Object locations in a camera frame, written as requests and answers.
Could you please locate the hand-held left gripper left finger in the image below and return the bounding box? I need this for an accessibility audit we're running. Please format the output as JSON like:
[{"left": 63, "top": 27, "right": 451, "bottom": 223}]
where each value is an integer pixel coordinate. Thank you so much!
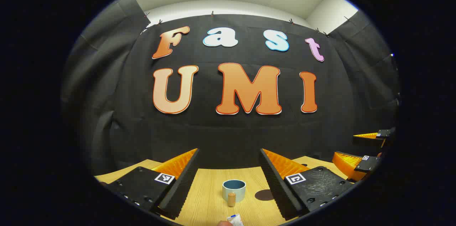
[{"left": 101, "top": 148, "right": 200, "bottom": 220}]

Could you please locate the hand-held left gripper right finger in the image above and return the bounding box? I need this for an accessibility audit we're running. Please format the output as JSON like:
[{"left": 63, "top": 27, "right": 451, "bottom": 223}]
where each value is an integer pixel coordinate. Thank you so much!
[{"left": 259, "top": 148, "right": 355, "bottom": 220}]

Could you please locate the wooden desktop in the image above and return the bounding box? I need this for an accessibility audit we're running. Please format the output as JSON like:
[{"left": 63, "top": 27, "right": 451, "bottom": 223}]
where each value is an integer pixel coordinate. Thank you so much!
[{"left": 93, "top": 155, "right": 349, "bottom": 226}]

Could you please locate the black backdrop cloth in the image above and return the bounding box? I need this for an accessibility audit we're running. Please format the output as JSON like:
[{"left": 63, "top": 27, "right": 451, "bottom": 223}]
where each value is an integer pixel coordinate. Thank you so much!
[{"left": 61, "top": 0, "right": 401, "bottom": 177}]

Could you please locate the dark brown round coaster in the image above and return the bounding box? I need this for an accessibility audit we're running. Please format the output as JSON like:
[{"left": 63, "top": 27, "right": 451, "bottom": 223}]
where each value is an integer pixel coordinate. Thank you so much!
[{"left": 255, "top": 189, "right": 275, "bottom": 201}]

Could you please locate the pale blue cup wooden handle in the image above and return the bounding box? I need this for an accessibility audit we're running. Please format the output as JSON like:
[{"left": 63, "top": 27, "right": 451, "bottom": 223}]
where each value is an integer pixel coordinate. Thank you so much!
[{"left": 222, "top": 179, "right": 247, "bottom": 207}]

